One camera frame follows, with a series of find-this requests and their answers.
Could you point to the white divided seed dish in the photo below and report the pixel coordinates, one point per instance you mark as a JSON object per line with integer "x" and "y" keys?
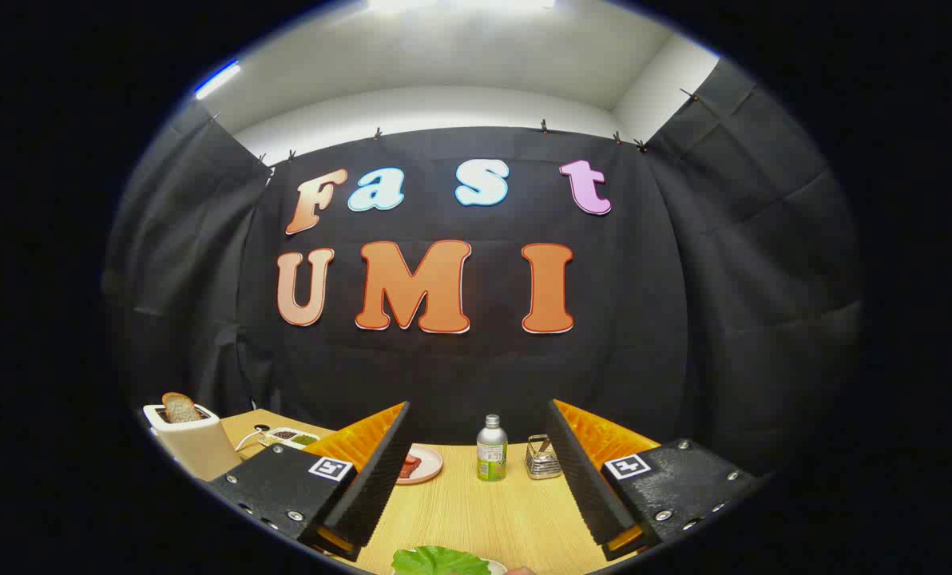
{"x": 288, "y": 436}

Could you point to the brown meat slice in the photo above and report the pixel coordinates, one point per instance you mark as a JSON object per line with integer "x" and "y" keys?
{"x": 409, "y": 469}

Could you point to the toasted bread slice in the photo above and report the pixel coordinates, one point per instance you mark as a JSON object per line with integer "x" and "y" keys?
{"x": 179, "y": 409}

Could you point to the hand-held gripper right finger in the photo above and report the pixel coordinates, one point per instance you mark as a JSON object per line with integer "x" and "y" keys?
{"x": 584, "y": 479}

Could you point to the black backdrop cloth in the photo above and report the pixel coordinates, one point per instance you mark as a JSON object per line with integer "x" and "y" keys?
{"x": 644, "y": 319}

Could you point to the pink plate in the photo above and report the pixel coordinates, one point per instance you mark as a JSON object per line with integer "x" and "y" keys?
{"x": 430, "y": 467}

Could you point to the white toaster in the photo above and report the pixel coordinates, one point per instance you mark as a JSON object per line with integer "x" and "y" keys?
{"x": 196, "y": 451}

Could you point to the green labelled bottle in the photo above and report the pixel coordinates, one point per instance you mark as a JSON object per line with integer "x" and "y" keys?
{"x": 491, "y": 459}

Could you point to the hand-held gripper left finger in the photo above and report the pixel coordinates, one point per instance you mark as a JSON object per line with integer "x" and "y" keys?
{"x": 376, "y": 479}

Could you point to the ceiling light strip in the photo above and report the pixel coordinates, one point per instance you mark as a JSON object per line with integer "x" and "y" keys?
{"x": 216, "y": 80}

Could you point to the green lettuce leaf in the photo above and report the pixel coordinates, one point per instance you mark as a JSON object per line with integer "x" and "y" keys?
{"x": 440, "y": 562}

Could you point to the white round plate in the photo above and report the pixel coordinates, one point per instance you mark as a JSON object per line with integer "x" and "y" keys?
{"x": 497, "y": 569}

